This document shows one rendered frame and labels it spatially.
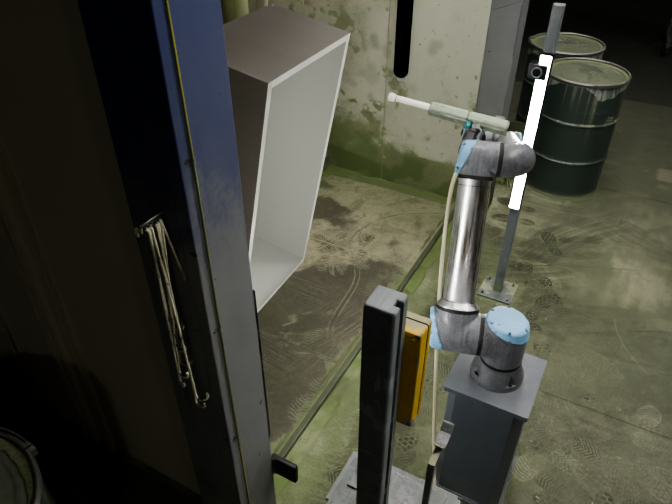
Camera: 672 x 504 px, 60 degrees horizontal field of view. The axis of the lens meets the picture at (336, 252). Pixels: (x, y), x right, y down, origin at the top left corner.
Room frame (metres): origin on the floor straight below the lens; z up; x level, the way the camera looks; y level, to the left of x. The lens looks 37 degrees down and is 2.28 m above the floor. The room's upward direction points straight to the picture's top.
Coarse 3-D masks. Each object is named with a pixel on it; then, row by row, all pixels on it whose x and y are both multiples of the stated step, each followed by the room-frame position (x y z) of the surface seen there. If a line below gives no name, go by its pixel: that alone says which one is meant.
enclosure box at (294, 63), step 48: (240, 48) 1.96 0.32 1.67; (288, 48) 2.04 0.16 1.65; (336, 48) 2.31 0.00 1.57; (240, 96) 1.80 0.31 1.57; (288, 96) 2.41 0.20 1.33; (336, 96) 2.30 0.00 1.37; (240, 144) 1.81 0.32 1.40; (288, 144) 2.42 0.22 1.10; (288, 192) 2.43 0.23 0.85; (288, 240) 2.43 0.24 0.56
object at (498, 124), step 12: (396, 96) 2.22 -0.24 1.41; (432, 108) 2.13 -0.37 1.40; (444, 108) 2.11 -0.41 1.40; (456, 108) 2.10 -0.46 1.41; (456, 120) 2.08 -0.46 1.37; (468, 120) 2.06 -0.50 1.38; (480, 120) 2.04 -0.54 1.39; (492, 120) 2.03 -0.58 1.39; (504, 120) 2.02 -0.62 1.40; (468, 132) 2.02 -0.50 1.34; (492, 132) 2.03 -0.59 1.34; (504, 132) 1.99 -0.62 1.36
